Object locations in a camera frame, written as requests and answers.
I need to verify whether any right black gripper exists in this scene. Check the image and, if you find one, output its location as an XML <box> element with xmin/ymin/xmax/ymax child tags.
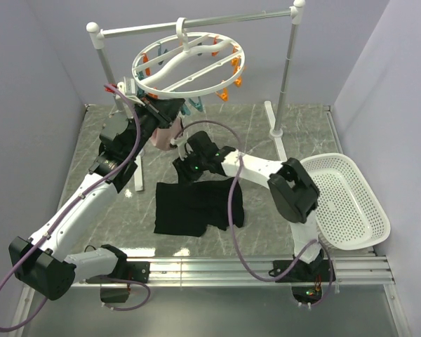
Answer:
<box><xmin>173</xmin><ymin>149</ymin><xmax>207</xmax><ymax>187</ymax></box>

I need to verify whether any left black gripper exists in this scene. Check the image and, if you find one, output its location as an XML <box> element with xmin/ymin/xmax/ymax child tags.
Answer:
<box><xmin>126</xmin><ymin>92</ymin><xmax>184</xmax><ymax>159</ymax></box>

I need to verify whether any teal clothespin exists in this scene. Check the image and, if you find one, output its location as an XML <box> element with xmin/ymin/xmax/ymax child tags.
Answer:
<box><xmin>180</xmin><ymin>97</ymin><xmax>204</xmax><ymax>116</ymax></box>

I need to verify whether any black underwear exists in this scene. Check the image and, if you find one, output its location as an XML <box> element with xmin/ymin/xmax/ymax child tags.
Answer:
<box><xmin>154</xmin><ymin>178</ymin><xmax>233</xmax><ymax>237</ymax></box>

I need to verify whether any white round clip hanger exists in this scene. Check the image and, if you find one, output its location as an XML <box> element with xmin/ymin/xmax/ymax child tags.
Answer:
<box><xmin>132</xmin><ymin>18</ymin><xmax>246</xmax><ymax>99</ymax></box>

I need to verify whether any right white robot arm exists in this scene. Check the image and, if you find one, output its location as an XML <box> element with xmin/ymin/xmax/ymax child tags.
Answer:
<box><xmin>173</xmin><ymin>131</ymin><xmax>331</xmax><ymax>283</ymax></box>

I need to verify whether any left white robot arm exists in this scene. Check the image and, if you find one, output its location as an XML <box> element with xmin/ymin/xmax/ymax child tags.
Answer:
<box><xmin>9</xmin><ymin>96</ymin><xmax>185</xmax><ymax>300</ymax></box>

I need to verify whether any pink underwear on hanger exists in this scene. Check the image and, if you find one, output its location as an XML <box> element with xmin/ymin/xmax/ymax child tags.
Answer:
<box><xmin>150</xmin><ymin>117</ymin><xmax>182</xmax><ymax>151</ymax></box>

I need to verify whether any orange clothespin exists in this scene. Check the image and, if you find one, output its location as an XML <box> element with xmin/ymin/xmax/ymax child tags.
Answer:
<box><xmin>215</xmin><ymin>88</ymin><xmax>229</xmax><ymax>102</ymax></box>
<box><xmin>234</xmin><ymin>76</ymin><xmax>243</xmax><ymax>88</ymax></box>

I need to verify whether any orange clothespin far right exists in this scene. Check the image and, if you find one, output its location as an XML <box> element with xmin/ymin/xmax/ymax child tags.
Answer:
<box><xmin>234</xmin><ymin>76</ymin><xmax>243</xmax><ymax>88</ymax></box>

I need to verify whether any white perforated plastic basket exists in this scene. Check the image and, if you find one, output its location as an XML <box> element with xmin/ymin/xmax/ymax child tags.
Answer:
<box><xmin>301</xmin><ymin>153</ymin><xmax>391</xmax><ymax>251</ymax></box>

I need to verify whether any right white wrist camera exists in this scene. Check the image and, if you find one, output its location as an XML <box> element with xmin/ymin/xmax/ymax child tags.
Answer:
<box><xmin>171</xmin><ymin>136</ymin><xmax>189</xmax><ymax>161</ymax></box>

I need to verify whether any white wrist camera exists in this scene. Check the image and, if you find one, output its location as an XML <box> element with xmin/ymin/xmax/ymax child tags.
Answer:
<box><xmin>105</xmin><ymin>77</ymin><xmax>143</xmax><ymax>105</ymax></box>
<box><xmin>171</xmin><ymin>136</ymin><xmax>189</xmax><ymax>161</ymax></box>

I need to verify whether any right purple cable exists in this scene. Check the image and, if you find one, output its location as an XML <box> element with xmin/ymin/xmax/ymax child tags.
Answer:
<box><xmin>175</xmin><ymin>120</ymin><xmax>334</xmax><ymax>309</ymax></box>

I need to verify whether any purple cable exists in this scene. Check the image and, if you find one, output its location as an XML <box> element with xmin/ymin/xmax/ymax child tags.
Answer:
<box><xmin>175</xmin><ymin>120</ymin><xmax>334</xmax><ymax>309</ymax></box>
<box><xmin>0</xmin><ymin>83</ymin><xmax>152</xmax><ymax>333</ymax></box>

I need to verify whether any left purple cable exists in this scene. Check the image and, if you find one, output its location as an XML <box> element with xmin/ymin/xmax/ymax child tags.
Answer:
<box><xmin>0</xmin><ymin>83</ymin><xmax>152</xmax><ymax>333</ymax></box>

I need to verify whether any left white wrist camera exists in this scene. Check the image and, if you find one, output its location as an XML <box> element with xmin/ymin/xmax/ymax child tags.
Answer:
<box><xmin>105</xmin><ymin>77</ymin><xmax>143</xmax><ymax>105</ymax></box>

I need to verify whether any white drying rack frame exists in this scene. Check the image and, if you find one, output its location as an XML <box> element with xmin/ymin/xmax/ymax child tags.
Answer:
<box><xmin>86</xmin><ymin>0</ymin><xmax>307</xmax><ymax>192</ymax></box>

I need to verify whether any aluminium mounting rail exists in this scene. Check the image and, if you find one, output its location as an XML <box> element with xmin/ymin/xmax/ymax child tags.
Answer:
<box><xmin>23</xmin><ymin>255</ymin><xmax>396</xmax><ymax>288</ymax></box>

